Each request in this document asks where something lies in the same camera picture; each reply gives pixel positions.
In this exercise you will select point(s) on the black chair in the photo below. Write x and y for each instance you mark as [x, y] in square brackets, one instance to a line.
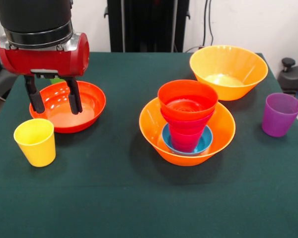
[0, 79]

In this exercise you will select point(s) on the pink plastic cup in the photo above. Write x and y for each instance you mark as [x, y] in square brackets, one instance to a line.
[185, 141]

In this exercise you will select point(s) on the large orange bowl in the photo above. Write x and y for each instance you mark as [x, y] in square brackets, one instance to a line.
[226, 64]
[151, 129]

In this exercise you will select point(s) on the small red bowl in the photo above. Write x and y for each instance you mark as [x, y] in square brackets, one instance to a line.
[186, 96]

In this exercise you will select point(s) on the dark green tablecloth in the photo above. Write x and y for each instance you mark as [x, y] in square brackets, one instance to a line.
[149, 210]

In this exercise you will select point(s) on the purple plastic cup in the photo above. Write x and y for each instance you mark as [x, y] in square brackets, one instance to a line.
[279, 119]

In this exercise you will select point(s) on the green plastic cup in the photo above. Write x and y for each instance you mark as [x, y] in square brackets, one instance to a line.
[55, 80]

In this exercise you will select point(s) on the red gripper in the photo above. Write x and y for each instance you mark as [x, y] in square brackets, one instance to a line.
[47, 62]

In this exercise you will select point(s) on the blue plastic bowl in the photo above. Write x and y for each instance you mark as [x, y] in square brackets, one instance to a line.
[207, 141]

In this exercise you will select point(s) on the wide red bowl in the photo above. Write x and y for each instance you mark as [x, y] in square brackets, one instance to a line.
[92, 99]

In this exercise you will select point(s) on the yellow plastic cup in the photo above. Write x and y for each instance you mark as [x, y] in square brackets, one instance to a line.
[36, 143]

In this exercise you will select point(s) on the pink plastic bowl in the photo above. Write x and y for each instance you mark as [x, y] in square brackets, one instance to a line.
[186, 121]

